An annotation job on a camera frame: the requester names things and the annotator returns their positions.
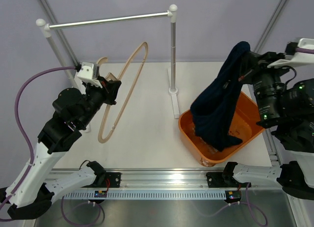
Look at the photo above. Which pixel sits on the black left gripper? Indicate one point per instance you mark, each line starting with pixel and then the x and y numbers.
pixel 109 90

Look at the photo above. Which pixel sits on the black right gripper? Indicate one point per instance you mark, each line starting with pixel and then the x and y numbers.
pixel 255 64

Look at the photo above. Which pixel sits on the navy blue shorts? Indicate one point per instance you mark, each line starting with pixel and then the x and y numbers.
pixel 213 110

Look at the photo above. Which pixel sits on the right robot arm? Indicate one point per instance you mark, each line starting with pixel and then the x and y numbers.
pixel 290 111

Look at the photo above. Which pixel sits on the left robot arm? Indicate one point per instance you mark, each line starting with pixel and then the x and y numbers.
pixel 73 112

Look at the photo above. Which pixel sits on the silver clothes rack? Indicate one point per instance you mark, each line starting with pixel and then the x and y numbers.
pixel 171 13

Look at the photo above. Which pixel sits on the orange plastic tub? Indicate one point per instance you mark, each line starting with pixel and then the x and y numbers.
pixel 243 126

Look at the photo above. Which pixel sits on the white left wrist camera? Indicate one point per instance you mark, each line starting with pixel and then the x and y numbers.
pixel 89 73

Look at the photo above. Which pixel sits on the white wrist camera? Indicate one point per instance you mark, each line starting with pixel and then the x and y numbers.
pixel 299 52
pixel 89 73

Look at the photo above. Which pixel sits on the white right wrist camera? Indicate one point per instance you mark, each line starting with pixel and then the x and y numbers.
pixel 299 52

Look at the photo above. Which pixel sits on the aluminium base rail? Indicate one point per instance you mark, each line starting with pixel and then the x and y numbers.
pixel 173 184

